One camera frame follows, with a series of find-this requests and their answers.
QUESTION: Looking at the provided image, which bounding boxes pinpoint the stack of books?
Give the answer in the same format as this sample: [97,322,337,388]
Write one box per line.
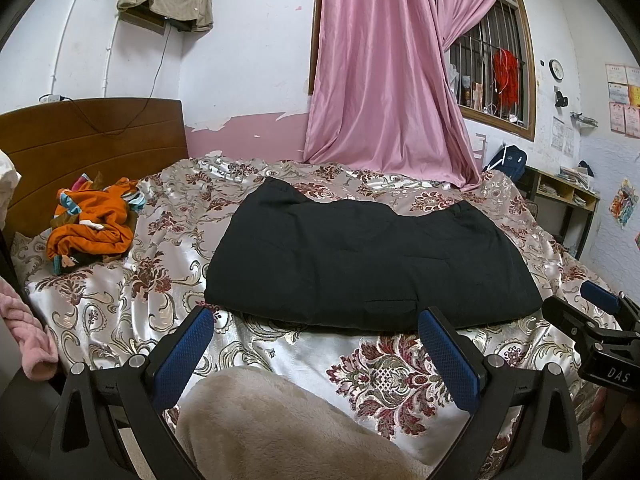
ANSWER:
[559,162,598,181]

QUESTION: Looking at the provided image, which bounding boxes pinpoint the white wall paper sheets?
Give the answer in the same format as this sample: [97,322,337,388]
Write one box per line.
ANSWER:
[551,116,576,157]

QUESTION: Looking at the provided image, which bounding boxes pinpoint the pink curtain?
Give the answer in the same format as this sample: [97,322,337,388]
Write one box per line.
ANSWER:
[302,0,518,191]

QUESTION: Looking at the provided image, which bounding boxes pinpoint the white pillow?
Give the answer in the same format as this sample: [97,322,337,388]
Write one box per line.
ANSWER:
[0,150,22,196]

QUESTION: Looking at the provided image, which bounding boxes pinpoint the wooden headboard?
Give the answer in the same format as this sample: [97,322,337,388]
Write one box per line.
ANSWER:
[0,97,190,238]

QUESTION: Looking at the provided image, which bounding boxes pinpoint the dark blue backpack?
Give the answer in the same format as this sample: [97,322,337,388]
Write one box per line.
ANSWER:
[484,144,528,181]

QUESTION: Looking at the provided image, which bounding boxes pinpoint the black cable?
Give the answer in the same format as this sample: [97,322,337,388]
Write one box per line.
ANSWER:
[65,25,173,136]

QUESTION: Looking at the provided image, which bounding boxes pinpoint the person's right hand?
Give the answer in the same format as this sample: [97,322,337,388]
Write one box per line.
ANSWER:
[587,390,623,443]

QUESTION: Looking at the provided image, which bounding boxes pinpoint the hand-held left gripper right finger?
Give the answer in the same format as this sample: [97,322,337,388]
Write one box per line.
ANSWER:
[417,307,583,480]

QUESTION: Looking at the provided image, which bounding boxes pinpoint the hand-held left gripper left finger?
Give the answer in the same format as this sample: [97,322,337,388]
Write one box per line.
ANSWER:
[60,305,216,480]

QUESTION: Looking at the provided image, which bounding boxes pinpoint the wooden desk shelf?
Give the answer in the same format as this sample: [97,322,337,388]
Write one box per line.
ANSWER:
[520,165,601,261]

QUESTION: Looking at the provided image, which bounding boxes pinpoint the orange clothes pile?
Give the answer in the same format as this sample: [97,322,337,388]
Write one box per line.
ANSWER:
[46,172,148,276]

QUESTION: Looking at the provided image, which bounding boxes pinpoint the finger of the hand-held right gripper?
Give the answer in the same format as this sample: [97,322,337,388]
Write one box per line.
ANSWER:
[580,280,640,333]
[542,295,608,346]

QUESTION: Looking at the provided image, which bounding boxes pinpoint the black jacket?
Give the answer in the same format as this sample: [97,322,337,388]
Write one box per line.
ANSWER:
[205,176,543,333]

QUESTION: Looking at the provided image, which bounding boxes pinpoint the barred wooden window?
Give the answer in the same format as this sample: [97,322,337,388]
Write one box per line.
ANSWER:
[440,0,538,142]

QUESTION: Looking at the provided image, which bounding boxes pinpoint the white wall cable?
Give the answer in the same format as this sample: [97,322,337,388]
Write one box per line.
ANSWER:
[52,0,126,98]

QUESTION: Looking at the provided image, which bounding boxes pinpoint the pink fluffy garment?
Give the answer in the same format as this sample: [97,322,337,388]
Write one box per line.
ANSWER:
[0,280,61,383]

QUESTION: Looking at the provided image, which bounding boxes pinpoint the floral satin bedspread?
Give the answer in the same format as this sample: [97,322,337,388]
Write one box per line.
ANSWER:
[10,155,626,466]

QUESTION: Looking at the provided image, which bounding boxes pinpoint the colourful wall poster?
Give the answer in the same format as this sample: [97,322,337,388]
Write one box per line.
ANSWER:
[609,177,636,228]

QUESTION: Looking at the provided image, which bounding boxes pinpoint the wall certificates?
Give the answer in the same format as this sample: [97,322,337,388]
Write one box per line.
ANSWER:
[606,63,640,138]

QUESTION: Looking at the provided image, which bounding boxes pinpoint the beige fleece blanket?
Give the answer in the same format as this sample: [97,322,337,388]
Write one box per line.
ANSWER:
[175,365,436,480]

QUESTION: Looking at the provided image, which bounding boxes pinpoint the red hanging garment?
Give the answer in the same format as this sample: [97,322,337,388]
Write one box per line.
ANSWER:
[492,49,521,108]

